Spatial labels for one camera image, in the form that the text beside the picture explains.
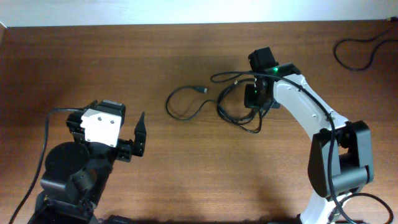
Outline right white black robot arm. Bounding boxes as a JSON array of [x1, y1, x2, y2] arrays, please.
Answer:
[[244, 47, 374, 223]]

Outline black usb cable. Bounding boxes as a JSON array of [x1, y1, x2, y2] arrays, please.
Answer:
[[165, 70, 268, 134], [333, 17, 398, 72]]

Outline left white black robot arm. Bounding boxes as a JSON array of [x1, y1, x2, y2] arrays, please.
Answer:
[[29, 109, 147, 223]]

